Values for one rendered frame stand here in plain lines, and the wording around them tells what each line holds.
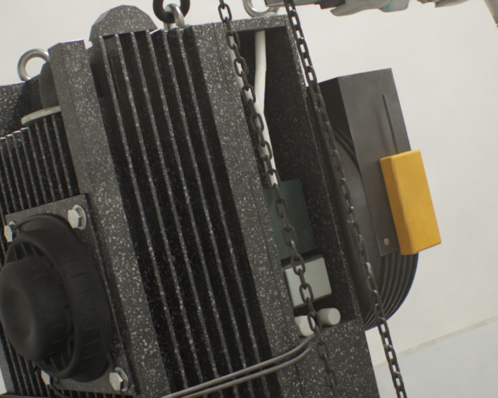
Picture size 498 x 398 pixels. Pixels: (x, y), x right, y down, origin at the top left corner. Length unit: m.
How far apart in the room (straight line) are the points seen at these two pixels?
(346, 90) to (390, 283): 0.33
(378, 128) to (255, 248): 0.29
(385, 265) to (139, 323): 0.45
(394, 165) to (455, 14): 1.76
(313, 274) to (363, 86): 0.31
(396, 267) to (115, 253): 0.51
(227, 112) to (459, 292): 1.80
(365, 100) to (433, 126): 1.57
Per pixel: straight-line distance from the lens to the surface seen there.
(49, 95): 1.42
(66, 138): 1.41
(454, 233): 3.16
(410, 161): 1.59
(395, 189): 1.57
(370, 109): 1.59
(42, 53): 1.79
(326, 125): 1.24
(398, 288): 1.67
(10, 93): 1.64
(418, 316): 3.08
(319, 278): 1.60
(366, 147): 1.57
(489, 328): 3.17
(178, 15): 1.63
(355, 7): 1.35
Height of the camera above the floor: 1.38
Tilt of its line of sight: 2 degrees down
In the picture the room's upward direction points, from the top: 14 degrees counter-clockwise
